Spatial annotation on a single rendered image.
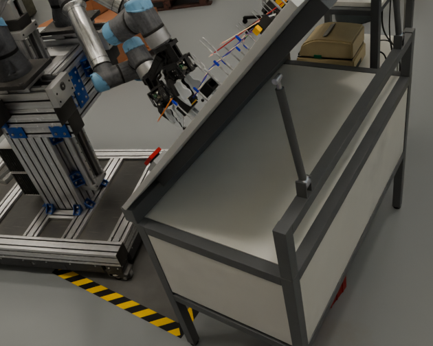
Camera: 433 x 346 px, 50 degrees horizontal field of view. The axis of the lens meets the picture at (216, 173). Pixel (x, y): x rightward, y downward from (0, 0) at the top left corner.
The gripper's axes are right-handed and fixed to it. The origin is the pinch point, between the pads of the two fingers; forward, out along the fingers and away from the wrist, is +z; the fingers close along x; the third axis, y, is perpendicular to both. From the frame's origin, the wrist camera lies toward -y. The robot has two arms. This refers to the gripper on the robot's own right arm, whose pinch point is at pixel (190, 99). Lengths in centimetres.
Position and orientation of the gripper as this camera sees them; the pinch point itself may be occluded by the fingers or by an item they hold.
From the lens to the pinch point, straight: 155.3
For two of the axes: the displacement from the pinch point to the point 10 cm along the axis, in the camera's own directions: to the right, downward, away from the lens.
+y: 6.9, -0.7, -7.2
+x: 5.3, -6.3, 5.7
